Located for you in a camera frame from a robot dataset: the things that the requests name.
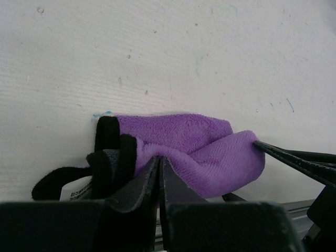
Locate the purple towel black trim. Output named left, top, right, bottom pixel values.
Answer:
left=31, top=114, right=265, bottom=201

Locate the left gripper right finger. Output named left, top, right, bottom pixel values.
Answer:
left=159, top=157, right=304, bottom=251

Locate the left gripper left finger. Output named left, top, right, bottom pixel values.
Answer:
left=1, top=157, right=160, bottom=251

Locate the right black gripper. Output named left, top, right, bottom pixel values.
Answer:
left=253, top=141, right=335, bottom=252

